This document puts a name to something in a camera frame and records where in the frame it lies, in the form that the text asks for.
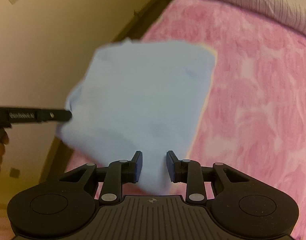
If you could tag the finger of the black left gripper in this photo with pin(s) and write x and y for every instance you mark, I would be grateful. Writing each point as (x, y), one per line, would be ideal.
(60, 115)

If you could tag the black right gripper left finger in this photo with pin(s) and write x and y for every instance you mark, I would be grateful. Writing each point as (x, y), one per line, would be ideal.
(112, 177)

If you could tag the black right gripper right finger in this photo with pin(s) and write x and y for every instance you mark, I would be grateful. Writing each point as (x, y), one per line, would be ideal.
(220, 176)

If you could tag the light blue sweatshirt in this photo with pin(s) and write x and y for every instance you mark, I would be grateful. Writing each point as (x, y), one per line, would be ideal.
(144, 97)

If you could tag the pink rose blanket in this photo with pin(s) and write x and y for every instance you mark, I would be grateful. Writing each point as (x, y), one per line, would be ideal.
(254, 116)

